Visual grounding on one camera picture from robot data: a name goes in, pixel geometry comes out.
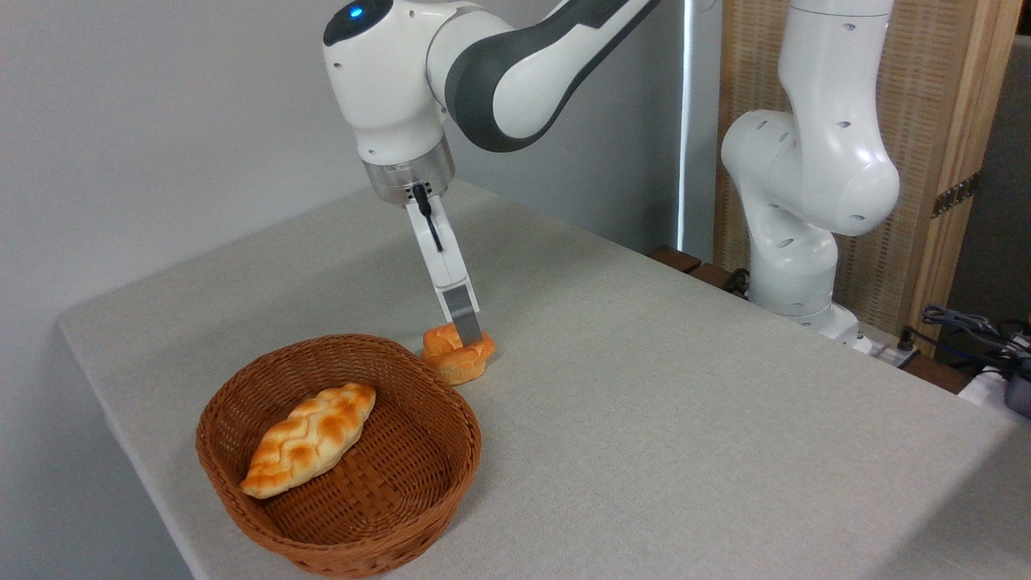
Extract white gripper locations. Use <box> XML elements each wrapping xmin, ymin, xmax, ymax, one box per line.
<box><xmin>404</xmin><ymin>196</ymin><xmax>485</xmax><ymax>348</ymax></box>

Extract round bread roll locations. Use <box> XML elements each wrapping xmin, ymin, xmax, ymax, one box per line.
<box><xmin>420</xmin><ymin>324</ymin><xmax>497</xmax><ymax>386</ymax></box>

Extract long braided bread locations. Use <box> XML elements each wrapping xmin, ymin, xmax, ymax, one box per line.
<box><xmin>240</xmin><ymin>383</ymin><xmax>377</xmax><ymax>499</ymax></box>

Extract brown wicker basket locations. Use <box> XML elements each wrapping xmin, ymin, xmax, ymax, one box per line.
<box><xmin>196</xmin><ymin>333</ymin><xmax>482</xmax><ymax>579</ymax></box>

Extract grey tablecloth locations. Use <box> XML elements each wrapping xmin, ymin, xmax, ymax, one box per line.
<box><xmin>58</xmin><ymin>181</ymin><xmax>1031</xmax><ymax>580</ymax></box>

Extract metal screen hinge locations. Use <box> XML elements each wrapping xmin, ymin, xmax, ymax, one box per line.
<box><xmin>932</xmin><ymin>172</ymin><xmax>982</xmax><ymax>219</ymax></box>

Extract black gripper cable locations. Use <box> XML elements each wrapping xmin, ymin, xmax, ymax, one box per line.
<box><xmin>412</xmin><ymin>183</ymin><xmax>445</xmax><ymax>253</ymax></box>

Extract bundle of dark cables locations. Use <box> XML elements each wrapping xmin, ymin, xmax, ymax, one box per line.
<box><xmin>898</xmin><ymin>304</ymin><xmax>1031</xmax><ymax>373</ymax></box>

